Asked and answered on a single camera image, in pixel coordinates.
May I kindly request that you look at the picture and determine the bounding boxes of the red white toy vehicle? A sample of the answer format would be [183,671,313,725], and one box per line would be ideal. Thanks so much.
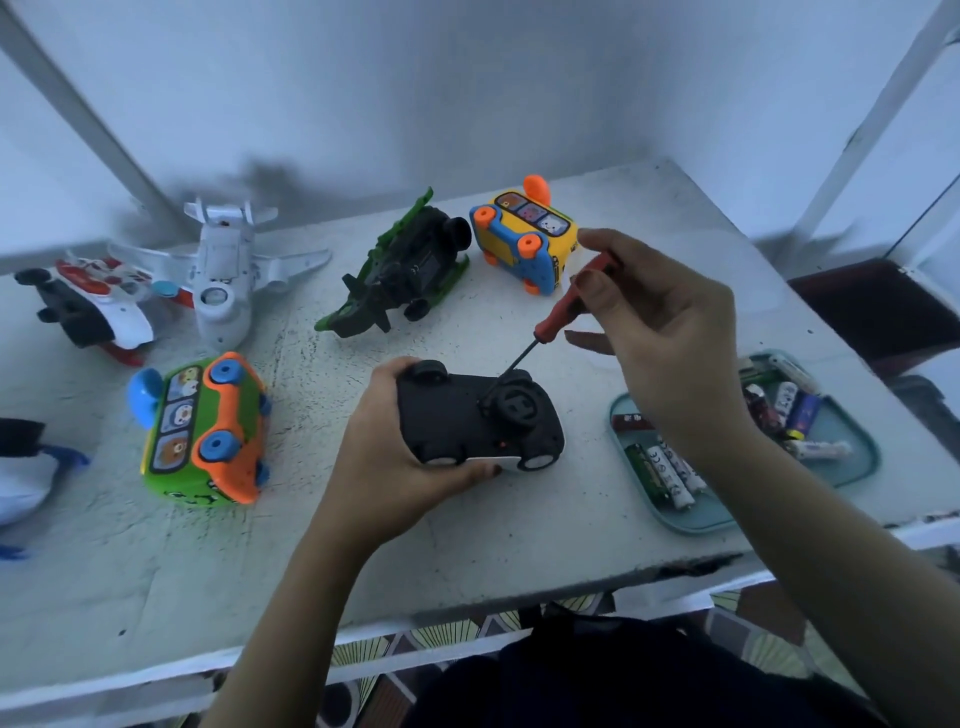
[13,255,185,368]

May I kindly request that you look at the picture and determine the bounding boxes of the black white toy car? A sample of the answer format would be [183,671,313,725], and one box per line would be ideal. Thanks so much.
[394,360,569,474]

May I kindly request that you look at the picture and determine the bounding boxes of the green orange toy car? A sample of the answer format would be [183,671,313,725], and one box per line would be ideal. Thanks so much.
[126,352,273,509]

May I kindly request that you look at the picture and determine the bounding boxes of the white toy airplane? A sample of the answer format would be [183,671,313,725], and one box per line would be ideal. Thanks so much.
[105,196,333,351]

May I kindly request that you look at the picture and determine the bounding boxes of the person's right forearm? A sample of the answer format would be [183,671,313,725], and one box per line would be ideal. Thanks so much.
[690,412,960,728]

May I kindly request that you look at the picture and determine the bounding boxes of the person's right hand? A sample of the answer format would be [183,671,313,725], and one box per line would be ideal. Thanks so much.
[564,228,762,455]

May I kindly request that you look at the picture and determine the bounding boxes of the yellow orange toy car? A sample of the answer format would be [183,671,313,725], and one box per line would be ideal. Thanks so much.
[468,175,582,297]

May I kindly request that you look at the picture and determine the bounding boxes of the white blue toy vehicle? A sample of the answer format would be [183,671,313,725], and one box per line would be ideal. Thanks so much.
[0,417,92,561]

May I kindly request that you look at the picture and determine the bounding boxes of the dark green toy helicopter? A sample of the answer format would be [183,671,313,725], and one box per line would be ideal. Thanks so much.
[313,187,476,341]

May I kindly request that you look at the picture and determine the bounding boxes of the grey storage box lid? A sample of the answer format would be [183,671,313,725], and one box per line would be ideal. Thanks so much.
[885,375,960,464]

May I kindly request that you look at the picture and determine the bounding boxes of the dark brown storage box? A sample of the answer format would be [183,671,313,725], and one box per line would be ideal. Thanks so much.
[786,258,960,380]

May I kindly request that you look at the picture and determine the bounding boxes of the person's left hand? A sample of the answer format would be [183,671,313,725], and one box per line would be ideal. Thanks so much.
[312,355,506,554]

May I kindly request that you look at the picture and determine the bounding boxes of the person's dark trousers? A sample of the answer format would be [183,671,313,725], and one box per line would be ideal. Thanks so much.
[405,604,894,728]

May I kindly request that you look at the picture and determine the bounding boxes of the red screwdriver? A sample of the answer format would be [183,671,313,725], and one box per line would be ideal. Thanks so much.
[495,250,626,386]

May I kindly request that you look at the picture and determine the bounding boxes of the pile of batteries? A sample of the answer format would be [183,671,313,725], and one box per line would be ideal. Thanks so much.
[621,358,855,513]

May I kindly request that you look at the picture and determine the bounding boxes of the teal container lid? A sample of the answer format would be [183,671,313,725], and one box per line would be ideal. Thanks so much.
[607,349,884,537]

